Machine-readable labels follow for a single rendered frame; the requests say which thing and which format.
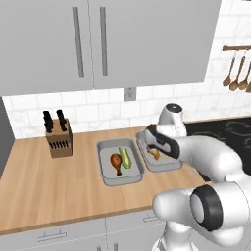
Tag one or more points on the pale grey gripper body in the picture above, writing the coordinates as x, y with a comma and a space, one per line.
147, 142

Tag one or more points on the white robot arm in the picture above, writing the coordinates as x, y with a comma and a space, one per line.
209, 163

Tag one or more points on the grey tupperware tray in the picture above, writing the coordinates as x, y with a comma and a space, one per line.
108, 163
160, 165

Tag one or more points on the black hob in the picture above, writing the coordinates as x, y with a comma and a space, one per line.
225, 130

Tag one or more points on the grey drawer front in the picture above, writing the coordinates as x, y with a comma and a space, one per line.
65, 233
130, 225

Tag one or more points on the wooden knife block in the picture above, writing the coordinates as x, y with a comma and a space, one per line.
60, 143

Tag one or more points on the wooden hanging spoon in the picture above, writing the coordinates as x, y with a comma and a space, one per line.
227, 80
243, 85
234, 85
249, 87

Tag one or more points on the dark grey tall appliance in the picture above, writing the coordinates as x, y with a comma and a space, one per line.
5, 140

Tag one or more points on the grey wall socket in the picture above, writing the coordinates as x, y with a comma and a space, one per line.
129, 94

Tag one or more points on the grey wall cupboard door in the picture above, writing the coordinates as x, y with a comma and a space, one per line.
157, 39
39, 45

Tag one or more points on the wooden utensil rail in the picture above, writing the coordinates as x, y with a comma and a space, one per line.
237, 47

